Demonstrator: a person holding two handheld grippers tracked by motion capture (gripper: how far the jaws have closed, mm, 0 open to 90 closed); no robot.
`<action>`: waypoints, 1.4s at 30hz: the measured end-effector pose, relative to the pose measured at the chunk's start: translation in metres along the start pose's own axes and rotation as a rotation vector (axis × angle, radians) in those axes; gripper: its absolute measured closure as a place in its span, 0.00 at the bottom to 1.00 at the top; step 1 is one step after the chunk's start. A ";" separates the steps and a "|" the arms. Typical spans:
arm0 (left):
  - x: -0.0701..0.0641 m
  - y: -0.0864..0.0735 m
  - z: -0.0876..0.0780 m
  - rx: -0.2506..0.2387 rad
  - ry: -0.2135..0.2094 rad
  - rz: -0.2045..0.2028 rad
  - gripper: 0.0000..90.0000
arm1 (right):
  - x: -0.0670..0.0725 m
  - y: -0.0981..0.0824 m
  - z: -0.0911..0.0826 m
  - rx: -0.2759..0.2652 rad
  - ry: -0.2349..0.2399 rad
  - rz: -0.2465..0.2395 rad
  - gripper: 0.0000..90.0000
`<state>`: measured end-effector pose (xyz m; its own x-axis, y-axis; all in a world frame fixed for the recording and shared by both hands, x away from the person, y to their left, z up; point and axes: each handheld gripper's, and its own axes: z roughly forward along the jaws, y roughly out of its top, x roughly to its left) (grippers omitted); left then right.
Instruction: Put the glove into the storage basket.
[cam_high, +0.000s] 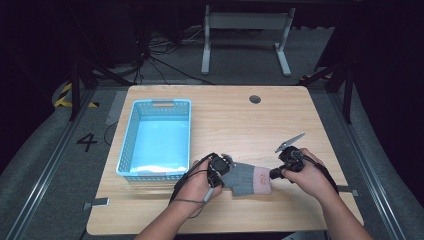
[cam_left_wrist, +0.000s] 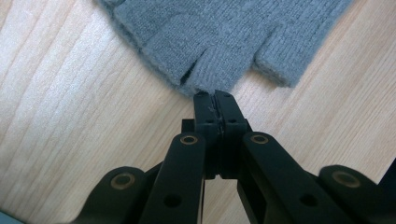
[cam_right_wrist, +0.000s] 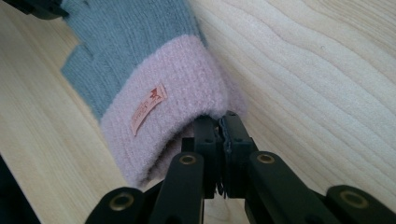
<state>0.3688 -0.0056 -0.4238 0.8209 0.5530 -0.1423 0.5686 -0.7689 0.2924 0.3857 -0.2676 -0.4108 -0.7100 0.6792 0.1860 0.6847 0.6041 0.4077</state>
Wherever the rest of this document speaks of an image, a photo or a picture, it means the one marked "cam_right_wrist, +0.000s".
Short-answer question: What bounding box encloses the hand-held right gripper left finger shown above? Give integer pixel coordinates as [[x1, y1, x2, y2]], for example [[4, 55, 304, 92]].
[[181, 115, 224, 200]]

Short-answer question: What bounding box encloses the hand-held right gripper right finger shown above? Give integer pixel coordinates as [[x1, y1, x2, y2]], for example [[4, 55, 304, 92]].
[[219, 110, 260, 200]]

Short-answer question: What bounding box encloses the grey pink glove with label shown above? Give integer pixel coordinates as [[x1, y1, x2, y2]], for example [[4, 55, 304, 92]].
[[60, 0, 248, 189]]

